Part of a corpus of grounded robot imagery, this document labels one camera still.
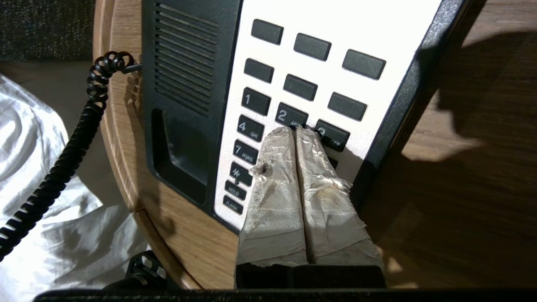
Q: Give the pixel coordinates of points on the round wooden table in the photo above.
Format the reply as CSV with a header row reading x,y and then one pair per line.
x,y
440,176

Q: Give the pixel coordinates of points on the white bed sheet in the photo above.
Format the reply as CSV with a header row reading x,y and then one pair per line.
x,y
46,201

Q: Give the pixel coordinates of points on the dark upholstered headboard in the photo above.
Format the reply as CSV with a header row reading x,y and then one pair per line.
x,y
46,29

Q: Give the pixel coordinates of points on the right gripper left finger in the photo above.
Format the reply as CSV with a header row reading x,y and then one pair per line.
x,y
275,201

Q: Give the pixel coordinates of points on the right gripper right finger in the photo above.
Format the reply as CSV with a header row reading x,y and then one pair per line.
x,y
335,214

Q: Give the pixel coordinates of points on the black and white desk telephone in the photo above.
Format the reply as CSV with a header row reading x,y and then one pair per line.
x,y
277,79

